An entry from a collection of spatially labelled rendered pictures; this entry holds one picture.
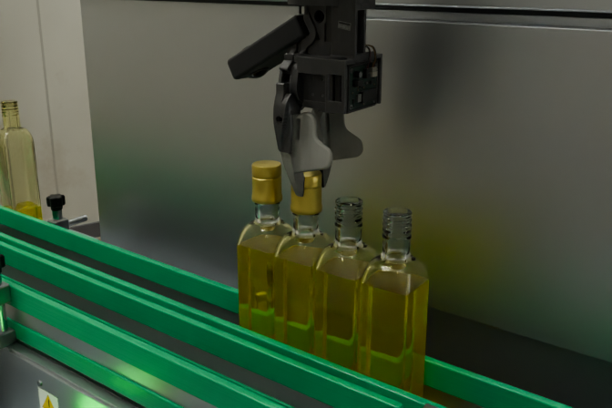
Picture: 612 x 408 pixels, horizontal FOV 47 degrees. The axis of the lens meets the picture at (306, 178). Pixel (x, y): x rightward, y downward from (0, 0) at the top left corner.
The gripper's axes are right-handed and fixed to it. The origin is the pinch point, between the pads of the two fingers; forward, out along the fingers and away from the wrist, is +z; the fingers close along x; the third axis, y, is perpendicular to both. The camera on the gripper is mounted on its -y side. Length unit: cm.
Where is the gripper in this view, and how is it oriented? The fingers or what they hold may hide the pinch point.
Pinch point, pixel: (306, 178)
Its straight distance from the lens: 77.8
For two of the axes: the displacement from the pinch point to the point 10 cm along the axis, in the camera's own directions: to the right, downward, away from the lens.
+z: 0.0, 9.6, 2.9
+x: 5.9, -2.4, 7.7
